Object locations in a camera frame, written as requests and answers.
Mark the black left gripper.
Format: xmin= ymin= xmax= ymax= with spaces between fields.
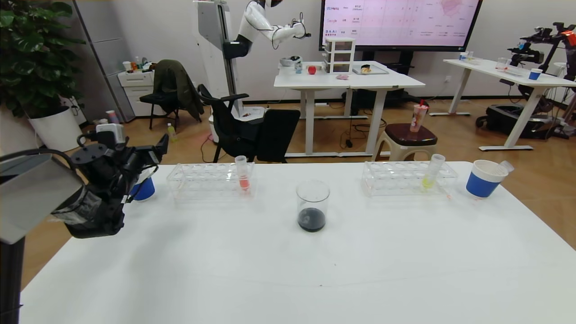
xmin=125 ymin=133 xmax=169 ymax=171

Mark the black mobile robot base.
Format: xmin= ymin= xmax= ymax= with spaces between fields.
xmin=476 ymin=104 xmax=561 ymax=140

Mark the clear acrylic test tube rack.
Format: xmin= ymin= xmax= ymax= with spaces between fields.
xmin=362 ymin=161 xmax=459 ymax=198
xmin=166 ymin=162 xmax=256 ymax=201

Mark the clear glass beaker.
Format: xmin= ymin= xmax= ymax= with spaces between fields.
xmin=296 ymin=180 xmax=331 ymax=233

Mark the yellow pigment test tube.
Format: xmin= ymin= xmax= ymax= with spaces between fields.
xmin=421 ymin=153 xmax=446 ymax=190

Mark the blue white paper cup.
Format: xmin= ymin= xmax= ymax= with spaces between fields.
xmin=130 ymin=177 xmax=156 ymax=202
xmin=466 ymin=160 xmax=509 ymax=199

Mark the black four-legged chair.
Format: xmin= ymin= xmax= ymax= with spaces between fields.
xmin=139 ymin=89 xmax=181 ymax=131

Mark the white drawer cabinet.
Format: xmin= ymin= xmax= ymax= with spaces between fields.
xmin=118 ymin=71 xmax=165 ymax=118

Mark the olive green jacket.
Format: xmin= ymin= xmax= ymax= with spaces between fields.
xmin=153 ymin=59 xmax=204 ymax=122

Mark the black office chair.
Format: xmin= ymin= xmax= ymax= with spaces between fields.
xmin=198 ymin=84 xmax=301 ymax=163

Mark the white plant pot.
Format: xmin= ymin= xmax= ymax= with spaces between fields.
xmin=28 ymin=107 xmax=86 ymax=153

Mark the tall grey cabinet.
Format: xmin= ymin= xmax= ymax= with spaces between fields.
xmin=74 ymin=0 xmax=136 ymax=122

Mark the white humanoid robot on column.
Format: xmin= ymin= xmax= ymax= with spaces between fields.
xmin=193 ymin=0 xmax=312 ymax=122

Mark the large green potted plant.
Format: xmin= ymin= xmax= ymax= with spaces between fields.
xmin=0 ymin=0 xmax=87 ymax=120

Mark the white double desk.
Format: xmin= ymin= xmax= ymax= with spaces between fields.
xmin=274 ymin=62 xmax=426 ymax=158

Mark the white mini drawer organizer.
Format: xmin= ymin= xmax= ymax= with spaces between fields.
xmin=324 ymin=38 xmax=356 ymax=74

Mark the grey tray with food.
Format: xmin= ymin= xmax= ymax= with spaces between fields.
xmin=352 ymin=64 xmax=389 ymax=76

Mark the brown top stool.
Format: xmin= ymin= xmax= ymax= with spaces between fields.
xmin=373 ymin=123 xmax=438 ymax=162

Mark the pink drink cup with straw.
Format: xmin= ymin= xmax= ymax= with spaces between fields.
xmin=409 ymin=100 xmax=429 ymax=134

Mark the white long desk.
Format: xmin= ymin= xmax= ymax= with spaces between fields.
xmin=443 ymin=58 xmax=576 ymax=152

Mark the black tall stand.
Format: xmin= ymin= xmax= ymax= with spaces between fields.
xmin=538 ymin=22 xmax=576 ymax=75

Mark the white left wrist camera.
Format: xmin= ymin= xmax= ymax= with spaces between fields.
xmin=95 ymin=122 xmax=126 ymax=146

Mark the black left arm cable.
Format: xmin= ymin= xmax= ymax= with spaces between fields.
xmin=0 ymin=148 xmax=87 ymax=181

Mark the large wall display screen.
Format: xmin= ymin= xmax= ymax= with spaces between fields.
xmin=319 ymin=0 xmax=483 ymax=52

